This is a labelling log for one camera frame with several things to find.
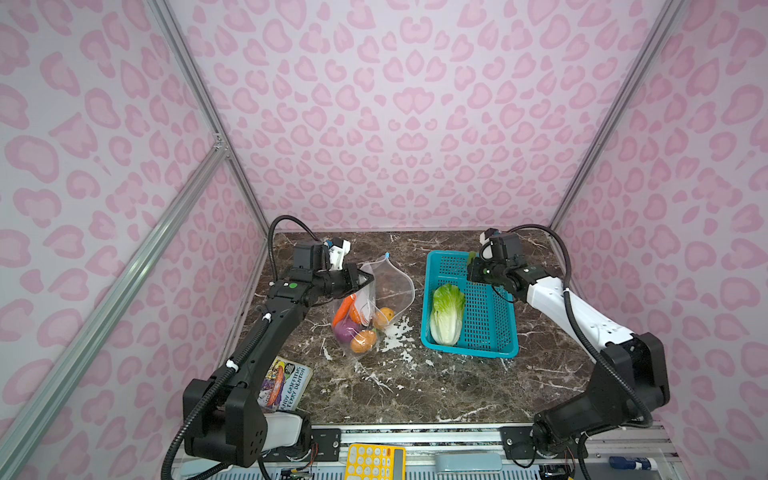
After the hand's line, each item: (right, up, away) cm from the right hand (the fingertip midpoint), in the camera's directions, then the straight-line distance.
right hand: (469, 264), depth 86 cm
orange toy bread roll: (-25, -16, +3) cm, 30 cm away
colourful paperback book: (-52, -32, -6) cm, 61 cm away
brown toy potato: (-31, -22, 0) cm, 38 cm away
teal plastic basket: (+8, -19, +8) cm, 22 cm away
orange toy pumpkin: (-33, -14, -1) cm, 36 cm away
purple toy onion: (-36, -20, +1) cm, 41 cm away
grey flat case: (-5, -44, -19) cm, 48 cm away
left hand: (-27, -2, -10) cm, 28 cm away
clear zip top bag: (-31, -15, -2) cm, 35 cm away
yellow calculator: (-26, -45, -17) cm, 55 cm away
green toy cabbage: (-7, -15, 0) cm, 16 cm away
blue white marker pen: (+35, -45, -17) cm, 60 cm away
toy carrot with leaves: (-37, -14, +4) cm, 40 cm away
